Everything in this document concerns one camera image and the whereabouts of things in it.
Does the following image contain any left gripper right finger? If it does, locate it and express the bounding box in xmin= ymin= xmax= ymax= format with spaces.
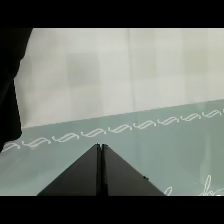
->
xmin=100 ymin=143 xmax=165 ymax=197

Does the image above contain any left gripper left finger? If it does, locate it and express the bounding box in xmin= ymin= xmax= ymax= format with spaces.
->
xmin=37 ymin=143 xmax=102 ymax=197

